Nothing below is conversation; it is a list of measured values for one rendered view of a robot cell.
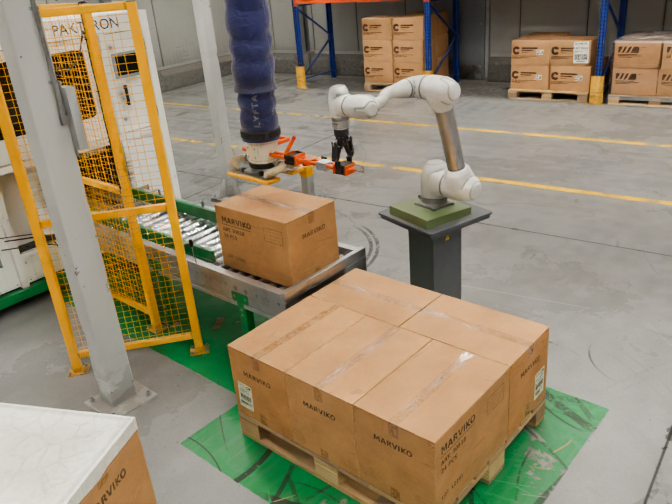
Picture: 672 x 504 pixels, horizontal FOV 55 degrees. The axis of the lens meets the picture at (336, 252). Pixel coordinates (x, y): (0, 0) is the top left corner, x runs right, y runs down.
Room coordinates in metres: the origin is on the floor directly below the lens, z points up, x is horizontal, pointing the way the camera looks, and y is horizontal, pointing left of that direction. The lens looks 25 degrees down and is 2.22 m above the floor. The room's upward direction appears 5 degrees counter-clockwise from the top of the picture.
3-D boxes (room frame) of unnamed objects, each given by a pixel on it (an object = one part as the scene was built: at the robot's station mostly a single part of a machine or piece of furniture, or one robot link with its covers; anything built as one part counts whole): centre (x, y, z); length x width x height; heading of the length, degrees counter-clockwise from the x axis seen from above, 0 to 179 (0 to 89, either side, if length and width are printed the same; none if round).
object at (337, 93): (3.19, -0.09, 1.58); 0.13 x 0.11 x 0.16; 39
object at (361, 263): (3.32, 0.07, 0.48); 0.70 x 0.03 x 0.15; 137
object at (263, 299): (3.89, 1.15, 0.50); 2.31 x 0.05 x 0.19; 47
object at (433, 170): (3.69, -0.63, 0.97); 0.18 x 0.16 x 0.22; 39
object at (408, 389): (2.66, -0.21, 0.34); 1.20 x 1.00 x 0.40; 47
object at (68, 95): (3.17, 1.24, 1.62); 0.20 x 0.05 x 0.30; 47
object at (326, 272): (3.33, 0.07, 0.58); 0.70 x 0.03 x 0.06; 137
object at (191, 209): (4.56, 1.00, 0.60); 1.60 x 0.10 x 0.09; 47
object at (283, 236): (3.56, 0.34, 0.75); 0.60 x 0.40 x 0.40; 47
